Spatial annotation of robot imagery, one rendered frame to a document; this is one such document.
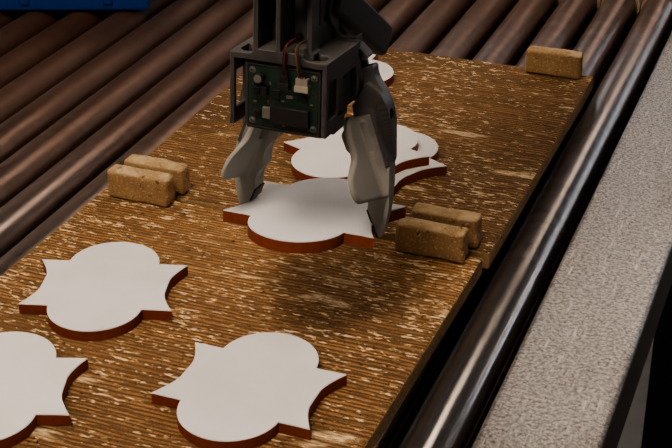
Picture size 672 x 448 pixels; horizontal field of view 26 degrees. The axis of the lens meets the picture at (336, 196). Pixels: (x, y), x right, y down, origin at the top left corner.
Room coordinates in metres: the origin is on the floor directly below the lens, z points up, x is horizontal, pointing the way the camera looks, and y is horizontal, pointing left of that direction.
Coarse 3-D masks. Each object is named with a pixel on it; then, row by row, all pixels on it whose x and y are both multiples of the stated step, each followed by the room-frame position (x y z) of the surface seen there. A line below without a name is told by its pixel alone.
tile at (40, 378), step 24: (0, 336) 0.90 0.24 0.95; (24, 336) 0.90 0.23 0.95; (0, 360) 0.87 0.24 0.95; (24, 360) 0.87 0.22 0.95; (48, 360) 0.87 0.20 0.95; (72, 360) 0.87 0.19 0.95; (0, 384) 0.84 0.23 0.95; (24, 384) 0.84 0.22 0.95; (48, 384) 0.84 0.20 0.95; (0, 408) 0.81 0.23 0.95; (24, 408) 0.81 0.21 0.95; (48, 408) 0.81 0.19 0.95; (0, 432) 0.78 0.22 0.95; (24, 432) 0.79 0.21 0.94
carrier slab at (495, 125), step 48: (432, 96) 1.37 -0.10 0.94; (480, 96) 1.37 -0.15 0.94; (528, 96) 1.37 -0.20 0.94; (576, 96) 1.37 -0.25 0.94; (192, 144) 1.25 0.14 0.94; (480, 144) 1.25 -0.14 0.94; (528, 144) 1.25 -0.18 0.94; (192, 192) 1.15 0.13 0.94; (432, 192) 1.15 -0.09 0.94; (480, 192) 1.15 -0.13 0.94; (528, 192) 1.16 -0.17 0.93
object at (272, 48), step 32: (256, 0) 0.90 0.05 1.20; (288, 0) 0.91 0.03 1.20; (320, 0) 0.93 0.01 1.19; (256, 32) 0.90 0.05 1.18; (288, 32) 0.91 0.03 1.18; (320, 32) 0.93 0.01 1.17; (352, 32) 0.96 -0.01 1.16; (256, 64) 0.90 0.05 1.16; (288, 64) 0.89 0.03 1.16; (320, 64) 0.88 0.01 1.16; (352, 64) 0.92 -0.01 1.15; (256, 96) 0.90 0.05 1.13; (288, 96) 0.89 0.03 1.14; (320, 96) 0.89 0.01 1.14; (352, 96) 0.93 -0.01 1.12; (288, 128) 0.89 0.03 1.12; (320, 128) 0.89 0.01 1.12
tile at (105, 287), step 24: (48, 264) 1.01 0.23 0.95; (72, 264) 1.01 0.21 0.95; (96, 264) 1.01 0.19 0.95; (120, 264) 1.01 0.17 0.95; (144, 264) 1.01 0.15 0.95; (48, 288) 0.97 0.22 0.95; (72, 288) 0.97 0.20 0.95; (96, 288) 0.97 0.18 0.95; (120, 288) 0.97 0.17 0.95; (144, 288) 0.97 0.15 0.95; (168, 288) 0.98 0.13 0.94; (24, 312) 0.95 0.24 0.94; (48, 312) 0.93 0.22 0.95; (72, 312) 0.93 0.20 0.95; (96, 312) 0.93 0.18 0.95; (120, 312) 0.93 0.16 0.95; (144, 312) 0.94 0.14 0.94; (168, 312) 0.94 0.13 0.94; (72, 336) 0.91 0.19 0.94; (96, 336) 0.91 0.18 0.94
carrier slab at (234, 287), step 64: (64, 256) 1.04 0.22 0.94; (192, 256) 1.04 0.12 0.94; (256, 256) 1.04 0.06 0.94; (320, 256) 1.04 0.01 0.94; (384, 256) 1.04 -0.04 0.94; (0, 320) 0.94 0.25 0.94; (192, 320) 0.94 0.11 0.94; (256, 320) 0.94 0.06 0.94; (320, 320) 0.94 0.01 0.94; (384, 320) 0.94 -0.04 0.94; (448, 320) 0.95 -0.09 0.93; (128, 384) 0.85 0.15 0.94; (384, 384) 0.85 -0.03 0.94
